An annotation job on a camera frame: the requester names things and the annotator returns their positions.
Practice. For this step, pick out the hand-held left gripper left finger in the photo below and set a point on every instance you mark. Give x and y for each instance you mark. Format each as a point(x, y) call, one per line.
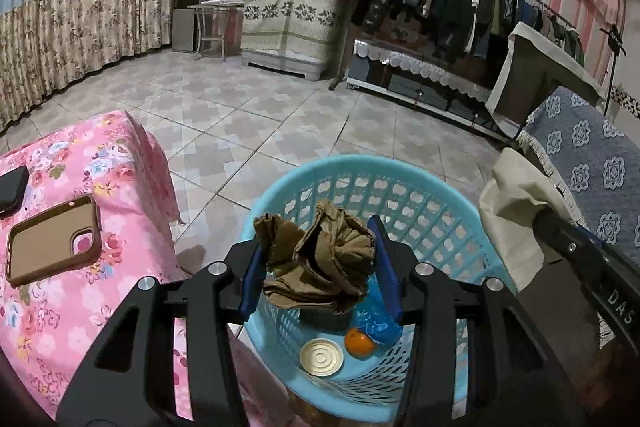
point(250, 287)

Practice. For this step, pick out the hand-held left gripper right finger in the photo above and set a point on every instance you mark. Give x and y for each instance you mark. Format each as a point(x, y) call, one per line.
point(387, 267)

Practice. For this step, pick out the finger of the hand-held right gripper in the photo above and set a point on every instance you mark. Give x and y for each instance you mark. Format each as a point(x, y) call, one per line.
point(565, 237)

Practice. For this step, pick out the blue plastic bag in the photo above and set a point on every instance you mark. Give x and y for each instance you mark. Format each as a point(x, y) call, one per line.
point(382, 332)

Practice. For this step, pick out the light blue plastic basket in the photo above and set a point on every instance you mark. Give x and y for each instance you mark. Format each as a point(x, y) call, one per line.
point(425, 207)

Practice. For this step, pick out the brown paper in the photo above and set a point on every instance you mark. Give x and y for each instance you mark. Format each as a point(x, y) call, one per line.
point(315, 257)

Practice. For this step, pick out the large orange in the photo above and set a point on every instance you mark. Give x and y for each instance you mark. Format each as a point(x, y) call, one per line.
point(359, 343)

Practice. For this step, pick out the yellow round lid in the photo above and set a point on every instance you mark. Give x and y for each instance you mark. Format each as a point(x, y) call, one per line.
point(322, 357)

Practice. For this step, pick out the beige cloth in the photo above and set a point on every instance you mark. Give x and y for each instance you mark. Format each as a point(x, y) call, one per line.
point(515, 217)

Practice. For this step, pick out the blue patterned sofa cover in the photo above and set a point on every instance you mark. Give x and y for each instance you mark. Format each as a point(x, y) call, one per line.
point(590, 147)

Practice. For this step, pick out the covered television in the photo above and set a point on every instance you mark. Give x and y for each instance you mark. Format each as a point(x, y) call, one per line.
point(540, 72)

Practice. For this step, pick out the low dark cabinet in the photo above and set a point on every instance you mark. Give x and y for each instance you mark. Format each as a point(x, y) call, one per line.
point(400, 82)

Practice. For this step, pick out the black stand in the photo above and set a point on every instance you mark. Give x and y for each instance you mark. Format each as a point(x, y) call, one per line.
point(614, 42)

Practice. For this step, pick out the white lace cloth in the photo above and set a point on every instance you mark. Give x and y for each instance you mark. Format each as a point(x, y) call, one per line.
point(425, 67)

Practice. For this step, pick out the brown phone case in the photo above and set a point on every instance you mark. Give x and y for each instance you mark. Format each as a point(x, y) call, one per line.
point(40, 252)

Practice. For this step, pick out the metal clothes rack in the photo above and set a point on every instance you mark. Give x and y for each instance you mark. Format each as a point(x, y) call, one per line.
point(339, 57)

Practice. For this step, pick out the black flat case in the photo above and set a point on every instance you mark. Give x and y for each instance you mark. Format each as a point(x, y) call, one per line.
point(12, 189)

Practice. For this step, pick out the cabinet under patterned cloth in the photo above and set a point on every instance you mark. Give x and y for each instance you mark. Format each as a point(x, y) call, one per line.
point(290, 22)

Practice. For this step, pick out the small glass table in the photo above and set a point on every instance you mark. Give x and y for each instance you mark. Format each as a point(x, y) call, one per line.
point(220, 2)

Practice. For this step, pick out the grey water dispenser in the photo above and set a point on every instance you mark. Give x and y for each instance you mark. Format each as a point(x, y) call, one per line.
point(187, 7)

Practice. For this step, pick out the blue floral curtain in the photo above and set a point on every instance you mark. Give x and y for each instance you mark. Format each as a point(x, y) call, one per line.
point(75, 7)

